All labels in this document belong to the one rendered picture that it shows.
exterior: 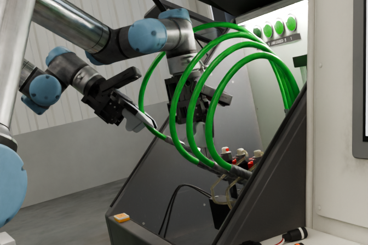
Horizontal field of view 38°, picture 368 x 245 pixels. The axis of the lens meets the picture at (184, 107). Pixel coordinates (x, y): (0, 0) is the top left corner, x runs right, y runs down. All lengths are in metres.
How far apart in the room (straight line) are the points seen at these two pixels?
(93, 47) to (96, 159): 6.84
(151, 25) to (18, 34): 0.39
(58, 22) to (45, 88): 0.24
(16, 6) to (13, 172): 0.26
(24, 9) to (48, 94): 0.49
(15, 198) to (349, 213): 0.53
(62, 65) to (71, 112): 6.46
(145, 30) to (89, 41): 0.13
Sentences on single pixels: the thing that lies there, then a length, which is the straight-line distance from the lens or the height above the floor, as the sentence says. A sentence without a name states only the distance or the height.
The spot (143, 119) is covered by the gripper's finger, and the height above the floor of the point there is 1.21.
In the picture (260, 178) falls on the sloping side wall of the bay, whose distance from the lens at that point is 0.98.
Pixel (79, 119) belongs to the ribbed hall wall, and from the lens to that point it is 7.95.
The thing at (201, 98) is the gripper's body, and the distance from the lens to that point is 1.28.
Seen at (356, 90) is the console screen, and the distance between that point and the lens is 0.91.
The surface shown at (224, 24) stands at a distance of 1.40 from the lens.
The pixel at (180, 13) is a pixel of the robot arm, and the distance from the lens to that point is 1.27.
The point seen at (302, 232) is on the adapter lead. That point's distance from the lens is 0.96.
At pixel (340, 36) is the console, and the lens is 0.96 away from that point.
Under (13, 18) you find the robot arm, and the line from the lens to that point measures 0.85.
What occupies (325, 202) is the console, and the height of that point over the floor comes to 1.03.
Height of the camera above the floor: 1.29
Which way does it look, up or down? 3 degrees down
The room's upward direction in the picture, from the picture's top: 12 degrees counter-clockwise
